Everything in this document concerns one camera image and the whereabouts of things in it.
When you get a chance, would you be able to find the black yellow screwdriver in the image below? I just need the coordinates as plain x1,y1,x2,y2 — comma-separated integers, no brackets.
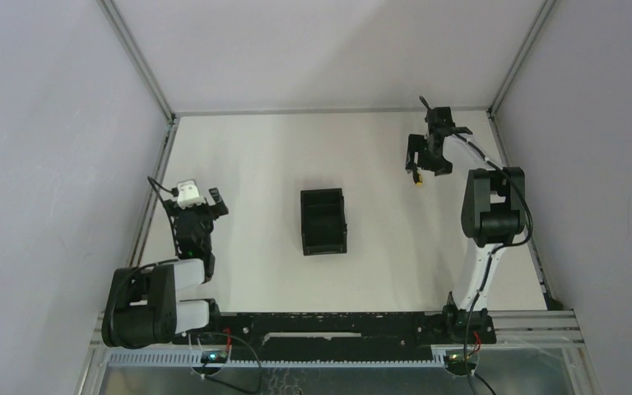
411,167,423,186

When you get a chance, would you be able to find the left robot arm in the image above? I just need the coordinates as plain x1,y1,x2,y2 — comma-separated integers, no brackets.
101,180,229,349

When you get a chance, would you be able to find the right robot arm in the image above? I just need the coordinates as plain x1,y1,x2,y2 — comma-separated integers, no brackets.
405,107,532,342

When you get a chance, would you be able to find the black plastic bin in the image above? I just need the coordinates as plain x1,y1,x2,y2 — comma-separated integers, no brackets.
300,188,347,256

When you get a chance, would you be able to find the left green circuit board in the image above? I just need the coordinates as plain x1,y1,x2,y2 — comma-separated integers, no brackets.
200,351,229,365

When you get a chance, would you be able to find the green circuit board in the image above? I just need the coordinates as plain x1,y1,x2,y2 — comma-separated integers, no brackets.
444,351,467,364
200,351,229,365

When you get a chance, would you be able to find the right green circuit board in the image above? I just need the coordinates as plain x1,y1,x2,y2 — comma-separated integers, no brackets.
444,351,467,364

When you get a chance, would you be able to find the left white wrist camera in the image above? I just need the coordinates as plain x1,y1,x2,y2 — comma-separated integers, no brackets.
176,179,207,209

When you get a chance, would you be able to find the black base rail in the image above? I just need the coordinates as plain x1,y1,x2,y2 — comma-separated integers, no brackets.
187,311,497,360

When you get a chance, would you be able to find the left black cable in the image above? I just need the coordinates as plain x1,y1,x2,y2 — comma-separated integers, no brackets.
188,331,263,395

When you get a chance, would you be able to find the black cable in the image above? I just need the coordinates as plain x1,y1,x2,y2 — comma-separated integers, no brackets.
188,331,263,395
448,256,497,395

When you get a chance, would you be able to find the grey slotted cable duct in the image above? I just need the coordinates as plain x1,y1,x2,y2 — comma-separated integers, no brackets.
108,349,447,369

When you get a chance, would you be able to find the right black cable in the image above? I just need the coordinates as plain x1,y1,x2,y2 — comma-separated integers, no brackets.
448,256,497,395

